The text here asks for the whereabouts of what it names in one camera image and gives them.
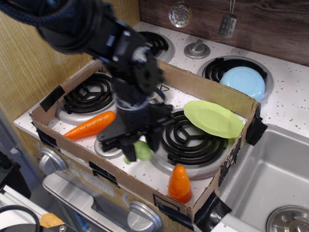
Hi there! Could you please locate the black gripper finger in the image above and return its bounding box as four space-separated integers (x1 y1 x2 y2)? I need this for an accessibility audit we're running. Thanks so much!
145 127 162 152
120 139 137 162

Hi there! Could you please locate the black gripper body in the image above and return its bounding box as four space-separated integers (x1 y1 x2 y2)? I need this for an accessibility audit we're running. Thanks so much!
96 101 176 153

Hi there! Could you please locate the green toy broccoli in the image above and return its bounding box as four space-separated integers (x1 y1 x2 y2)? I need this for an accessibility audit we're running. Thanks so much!
124 140 152 164

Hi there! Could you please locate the small steel pan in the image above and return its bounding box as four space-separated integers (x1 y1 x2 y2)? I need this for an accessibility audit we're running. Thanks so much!
149 84 169 104

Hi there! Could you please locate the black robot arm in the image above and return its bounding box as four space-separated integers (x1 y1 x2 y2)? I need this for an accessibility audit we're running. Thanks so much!
0 0 173 162

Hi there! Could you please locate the silver stovetop knob front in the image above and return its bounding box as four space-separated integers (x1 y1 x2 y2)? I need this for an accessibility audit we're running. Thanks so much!
94 140 123 159

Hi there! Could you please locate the silver stovetop knob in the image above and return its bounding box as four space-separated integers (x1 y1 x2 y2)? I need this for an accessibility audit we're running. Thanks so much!
94 140 123 159
184 39 211 59

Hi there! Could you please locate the front right black burner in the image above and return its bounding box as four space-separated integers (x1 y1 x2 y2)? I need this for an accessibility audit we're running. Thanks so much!
151 109 235 180

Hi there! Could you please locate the orange toy carrot with stem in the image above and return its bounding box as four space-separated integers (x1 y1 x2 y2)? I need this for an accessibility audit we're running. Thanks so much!
64 111 116 140

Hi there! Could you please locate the front left black burner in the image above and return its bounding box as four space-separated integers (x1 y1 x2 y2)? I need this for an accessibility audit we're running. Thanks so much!
56 72 117 126

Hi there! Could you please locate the orange carrot piece upright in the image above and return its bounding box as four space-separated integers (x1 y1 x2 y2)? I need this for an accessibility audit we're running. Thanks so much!
168 165 192 203

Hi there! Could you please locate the cardboard fence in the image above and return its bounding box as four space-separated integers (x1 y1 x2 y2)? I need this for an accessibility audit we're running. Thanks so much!
30 60 265 232

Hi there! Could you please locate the green plastic plate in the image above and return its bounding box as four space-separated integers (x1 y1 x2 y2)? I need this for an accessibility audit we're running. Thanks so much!
183 100 244 139

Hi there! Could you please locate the right oven knob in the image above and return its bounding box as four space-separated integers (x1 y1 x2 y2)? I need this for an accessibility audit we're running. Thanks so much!
127 201 163 232

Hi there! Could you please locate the oven knob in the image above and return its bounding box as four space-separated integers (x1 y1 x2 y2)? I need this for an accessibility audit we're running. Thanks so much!
39 147 68 175
127 201 163 232

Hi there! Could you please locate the left oven knob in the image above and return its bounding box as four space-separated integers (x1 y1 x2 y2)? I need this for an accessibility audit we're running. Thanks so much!
39 147 68 175

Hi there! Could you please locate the silver stovetop knob back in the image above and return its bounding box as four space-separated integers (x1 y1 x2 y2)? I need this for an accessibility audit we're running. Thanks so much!
184 39 211 59

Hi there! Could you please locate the back right black burner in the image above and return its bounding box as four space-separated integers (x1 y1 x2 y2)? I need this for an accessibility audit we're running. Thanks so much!
197 56 274 102

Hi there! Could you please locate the hanging metal strainer ladle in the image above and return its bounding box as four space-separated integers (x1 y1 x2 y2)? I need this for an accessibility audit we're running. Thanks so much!
168 0 192 28

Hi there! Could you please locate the orange object bottom left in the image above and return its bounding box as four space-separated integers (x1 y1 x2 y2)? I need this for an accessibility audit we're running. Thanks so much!
40 213 63 228

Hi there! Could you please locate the light blue plastic plate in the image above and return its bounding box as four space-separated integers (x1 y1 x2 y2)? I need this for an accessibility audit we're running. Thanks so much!
220 66 265 102

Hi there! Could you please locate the hanging metal spatula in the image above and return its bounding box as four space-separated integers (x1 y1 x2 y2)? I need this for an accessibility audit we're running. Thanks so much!
217 0 237 39

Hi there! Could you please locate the metal sink basin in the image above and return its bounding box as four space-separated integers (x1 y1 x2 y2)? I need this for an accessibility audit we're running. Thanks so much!
217 125 309 232

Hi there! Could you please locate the sink drain strainer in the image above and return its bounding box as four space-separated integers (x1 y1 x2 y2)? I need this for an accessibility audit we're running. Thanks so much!
265 205 309 232

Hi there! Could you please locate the silver oven door handle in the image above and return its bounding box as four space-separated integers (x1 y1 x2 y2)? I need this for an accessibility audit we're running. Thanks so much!
43 174 130 232

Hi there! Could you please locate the black cable bottom left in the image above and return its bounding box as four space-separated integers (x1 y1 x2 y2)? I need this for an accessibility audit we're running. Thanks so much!
0 205 41 232

